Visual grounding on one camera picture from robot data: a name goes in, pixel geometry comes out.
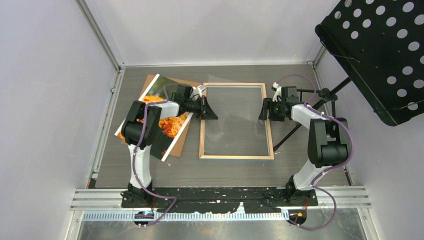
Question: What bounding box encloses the aluminium front rail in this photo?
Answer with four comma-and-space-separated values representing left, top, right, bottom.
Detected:
70, 186, 371, 222

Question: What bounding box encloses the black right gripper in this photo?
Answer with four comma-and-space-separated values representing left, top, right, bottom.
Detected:
258, 97, 286, 122

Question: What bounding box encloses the orange flower photo print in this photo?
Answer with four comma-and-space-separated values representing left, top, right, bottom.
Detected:
115, 74, 194, 162

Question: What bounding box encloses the black music stand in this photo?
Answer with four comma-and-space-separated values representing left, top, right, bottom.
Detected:
273, 0, 424, 152

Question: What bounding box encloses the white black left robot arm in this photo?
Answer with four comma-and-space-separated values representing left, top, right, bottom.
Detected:
120, 84, 218, 207

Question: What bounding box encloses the light wooden picture frame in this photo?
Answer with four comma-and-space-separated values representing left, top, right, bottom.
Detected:
198, 82, 275, 161

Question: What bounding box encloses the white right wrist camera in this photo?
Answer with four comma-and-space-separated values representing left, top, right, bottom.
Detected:
271, 82, 282, 102

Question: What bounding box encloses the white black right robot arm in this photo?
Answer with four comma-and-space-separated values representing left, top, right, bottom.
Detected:
258, 83, 352, 205

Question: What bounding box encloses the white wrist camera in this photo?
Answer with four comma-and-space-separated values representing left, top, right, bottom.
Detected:
196, 84, 207, 97
271, 82, 282, 102

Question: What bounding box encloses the brown backing board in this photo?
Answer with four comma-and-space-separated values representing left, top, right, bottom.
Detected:
140, 74, 201, 157

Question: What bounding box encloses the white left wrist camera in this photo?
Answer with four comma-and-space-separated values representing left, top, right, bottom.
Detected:
196, 84, 207, 97

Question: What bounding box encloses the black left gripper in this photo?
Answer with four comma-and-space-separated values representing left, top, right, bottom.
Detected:
184, 95, 218, 121

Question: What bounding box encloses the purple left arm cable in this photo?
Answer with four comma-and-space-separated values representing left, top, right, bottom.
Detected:
131, 83, 181, 228

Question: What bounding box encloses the clear acrylic sheet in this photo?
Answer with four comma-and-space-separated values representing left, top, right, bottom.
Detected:
202, 74, 271, 157

